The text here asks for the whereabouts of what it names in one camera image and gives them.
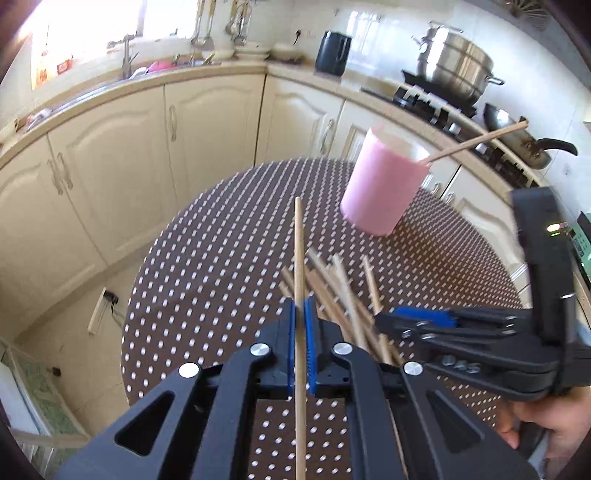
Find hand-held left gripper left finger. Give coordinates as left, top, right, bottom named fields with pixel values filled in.
left=53, top=298, right=296, bottom=480

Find stack of white plates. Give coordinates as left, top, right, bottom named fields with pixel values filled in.
left=233, top=41, right=271, bottom=61

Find white power strip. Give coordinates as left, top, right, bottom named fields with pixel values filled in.
left=88, top=287, right=120, bottom=335

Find black gas stove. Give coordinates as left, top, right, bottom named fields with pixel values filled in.
left=360, top=85, right=543, bottom=188

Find set of wooden chopsticks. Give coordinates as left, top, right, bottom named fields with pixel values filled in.
left=278, top=248, right=407, bottom=367

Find white bowl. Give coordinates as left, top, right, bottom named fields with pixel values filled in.
left=272, top=44, right=303, bottom=63

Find steel steamer pot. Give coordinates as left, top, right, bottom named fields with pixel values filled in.
left=412, top=21, right=505, bottom=103

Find person's right hand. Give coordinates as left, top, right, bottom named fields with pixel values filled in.
left=496, top=388, right=591, bottom=467

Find kitchen window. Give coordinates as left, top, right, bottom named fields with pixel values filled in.
left=32, top=0, right=148, bottom=61

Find green appliance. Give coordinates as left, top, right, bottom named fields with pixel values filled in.
left=570, top=212, right=591, bottom=282

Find steel wok with black handle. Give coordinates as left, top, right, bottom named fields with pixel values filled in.
left=483, top=102, right=579, bottom=169

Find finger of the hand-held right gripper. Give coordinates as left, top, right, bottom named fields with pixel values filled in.
left=392, top=306, right=539, bottom=335
left=374, top=314, right=561, bottom=402

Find pink cup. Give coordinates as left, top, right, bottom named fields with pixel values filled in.
left=340, top=126, right=431, bottom=237

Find long wooden chopstick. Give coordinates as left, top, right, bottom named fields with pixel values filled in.
left=424, top=121, right=528, bottom=164
left=294, top=197, right=308, bottom=480

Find hanging steel ladles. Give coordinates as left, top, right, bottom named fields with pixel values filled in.
left=191, top=0, right=215, bottom=49

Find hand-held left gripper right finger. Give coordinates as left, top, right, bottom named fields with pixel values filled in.
left=305, top=295, right=541, bottom=480

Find brown polka-dot tablecloth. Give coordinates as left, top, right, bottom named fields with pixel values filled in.
left=121, top=157, right=525, bottom=480

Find steel kitchen faucet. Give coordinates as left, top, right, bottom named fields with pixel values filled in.
left=108, top=34, right=139, bottom=79

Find cream kitchen base cabinet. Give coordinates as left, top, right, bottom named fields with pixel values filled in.
left=0, top=69, right=536, bottom=296

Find hanging steel utensils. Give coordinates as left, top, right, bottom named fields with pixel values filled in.
left=225, top=0, right=247, bottom=46

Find white framed patterned panel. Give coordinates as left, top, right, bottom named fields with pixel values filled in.
left=0, top=339, right=90, bottom=464

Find black electric kettle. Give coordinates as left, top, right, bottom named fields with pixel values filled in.
left=315, top=30, right=352, bottom=77

